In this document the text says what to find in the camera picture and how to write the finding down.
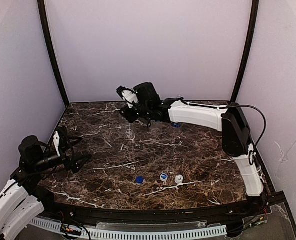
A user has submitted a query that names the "Pepsi bottle blue label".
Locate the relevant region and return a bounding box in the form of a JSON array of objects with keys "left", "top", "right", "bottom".
[{"left": 170, "top": 94, "right": 183, "bottom": 133}]

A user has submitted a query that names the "blue Pepsi bottle cap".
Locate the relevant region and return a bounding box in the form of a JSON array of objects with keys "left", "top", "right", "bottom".
[{"left": 135, "top": 176, "right": 144, "bottom": 184}]

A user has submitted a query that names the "white blue bottle cap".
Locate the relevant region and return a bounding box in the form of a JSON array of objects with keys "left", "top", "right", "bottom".
[{"left": 160, "top": 173, "right": 168, "bottom": 182}]

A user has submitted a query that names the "white sport bottle cap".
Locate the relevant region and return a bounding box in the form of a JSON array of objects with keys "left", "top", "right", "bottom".
[{"left": 175, "top": 174, "right": 183, "bottom": 185}]

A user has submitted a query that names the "small clear bottle white cap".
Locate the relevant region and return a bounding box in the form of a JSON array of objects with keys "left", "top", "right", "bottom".
[{"left": 118, "top": 113, "right": 136, "bottom": 144}]

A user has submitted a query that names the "Pocari Sweat bottle blue label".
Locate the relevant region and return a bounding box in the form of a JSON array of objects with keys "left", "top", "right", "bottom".
[{"left": 149, "top": 120, "right": 162, "bottom": 136}]

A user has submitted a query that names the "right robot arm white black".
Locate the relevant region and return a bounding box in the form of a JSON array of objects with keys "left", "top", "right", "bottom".
[{"left": 116, "top": 82, "right": 264, "bottom": 197}]

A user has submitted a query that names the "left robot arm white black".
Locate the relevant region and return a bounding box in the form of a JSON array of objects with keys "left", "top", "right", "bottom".
[{"left": 0, "top": 127, "right": 91, "bottom": 240}]

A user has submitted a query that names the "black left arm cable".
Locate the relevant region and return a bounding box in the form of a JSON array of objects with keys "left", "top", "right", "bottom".
[{"left": 20, "top": 129, "right": 76, "bottom": 176}]

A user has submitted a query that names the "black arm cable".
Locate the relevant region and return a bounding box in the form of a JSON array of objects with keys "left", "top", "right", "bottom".
[
  {"left": 185, "top": 101, "right": 267, "bottom": 166},
  {"left": 20, "top": 129, "right": 76, "bottom": 176}
]

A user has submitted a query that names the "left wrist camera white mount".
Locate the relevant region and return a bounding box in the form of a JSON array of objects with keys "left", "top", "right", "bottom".
[{"left": 53, "top": 131, "right": 61, "bottom": 157}]

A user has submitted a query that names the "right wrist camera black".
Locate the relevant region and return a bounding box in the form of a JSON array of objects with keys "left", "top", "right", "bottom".
[{"left": 116, "top": 86, "right": 139, "bottom": 109}]

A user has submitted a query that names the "black table front rail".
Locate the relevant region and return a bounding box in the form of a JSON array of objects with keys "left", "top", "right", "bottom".
[{"left": 40, "top": 189, "right": 275, "bottom": 226}]

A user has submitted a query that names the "small circuit board with wires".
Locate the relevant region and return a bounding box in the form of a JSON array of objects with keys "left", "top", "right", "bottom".
[{"left": 59, "top": 224, "right": 82, "bottom": 238}]

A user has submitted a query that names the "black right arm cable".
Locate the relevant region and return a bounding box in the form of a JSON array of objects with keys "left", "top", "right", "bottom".
[{"left": 185, "top": 101, "right": 267, "bottom": 166}]

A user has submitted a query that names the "black left corner post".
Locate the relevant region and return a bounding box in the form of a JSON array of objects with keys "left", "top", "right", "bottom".
[{"left": 37, "top": 0, "right": 70, "bottom": 108}]

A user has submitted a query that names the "black corner post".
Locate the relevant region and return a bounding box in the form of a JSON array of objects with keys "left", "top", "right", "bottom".
[
  {"left": 37, "top": 0, "right": 70, "bottom": 108},
  {"left": 230, "top": 0, "right": 259, "bottom": 103}
]

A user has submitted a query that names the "grey slotted cable duct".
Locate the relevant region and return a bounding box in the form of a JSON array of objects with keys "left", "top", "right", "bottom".
[{"left": 29, "top": 217, "right": 227, "bottom": 240}]

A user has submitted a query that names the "black right corner post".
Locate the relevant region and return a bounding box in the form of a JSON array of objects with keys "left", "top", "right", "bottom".
[{"left": 230, "top": 0, "right": 259, "bottom": 103}]

